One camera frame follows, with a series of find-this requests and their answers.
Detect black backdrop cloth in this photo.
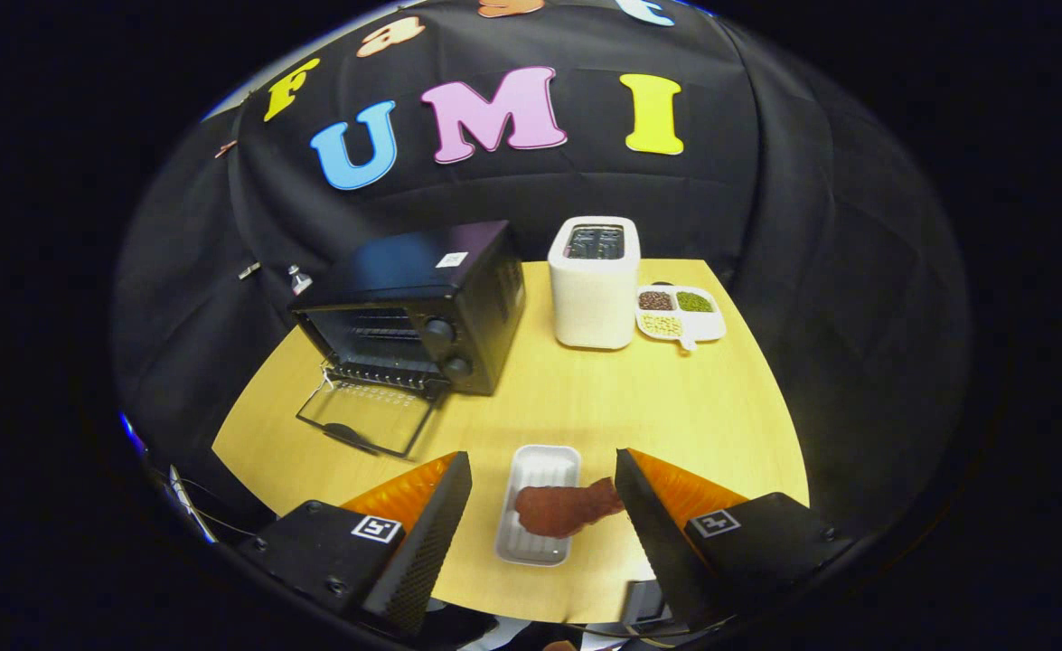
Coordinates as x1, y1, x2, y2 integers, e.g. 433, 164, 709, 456
115, 0, 974, 543

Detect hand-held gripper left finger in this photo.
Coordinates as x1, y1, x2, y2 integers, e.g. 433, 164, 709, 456
237, 450, 475, 638

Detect white ribbed tray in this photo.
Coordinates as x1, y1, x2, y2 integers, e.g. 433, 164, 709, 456
494, 444, 582, 568

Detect brown meat slice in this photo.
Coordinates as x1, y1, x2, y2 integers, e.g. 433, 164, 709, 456
515, 477, 626, 540

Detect white toaster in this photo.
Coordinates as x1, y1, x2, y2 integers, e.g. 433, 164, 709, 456
548, 215, 642, 351

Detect black toaster oven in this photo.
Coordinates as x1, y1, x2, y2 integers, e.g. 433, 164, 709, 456
288, 220, 528, 459

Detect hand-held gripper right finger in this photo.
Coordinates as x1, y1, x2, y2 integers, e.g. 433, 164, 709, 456
614, 448, 857, 634

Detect white divided bean dish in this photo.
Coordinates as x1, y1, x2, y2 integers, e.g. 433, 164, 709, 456
634, 285, 728, 352

